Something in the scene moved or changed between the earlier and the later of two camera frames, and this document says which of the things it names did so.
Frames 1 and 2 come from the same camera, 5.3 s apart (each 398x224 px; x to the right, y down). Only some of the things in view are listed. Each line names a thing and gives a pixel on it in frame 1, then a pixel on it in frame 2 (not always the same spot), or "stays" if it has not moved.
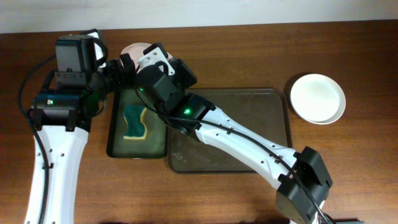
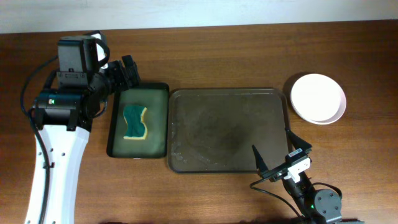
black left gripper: (117, 66) stays
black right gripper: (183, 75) -> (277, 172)
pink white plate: (135, 50) -> (318, 99)
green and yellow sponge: (135, 129) stays
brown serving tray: (266, 112) stays
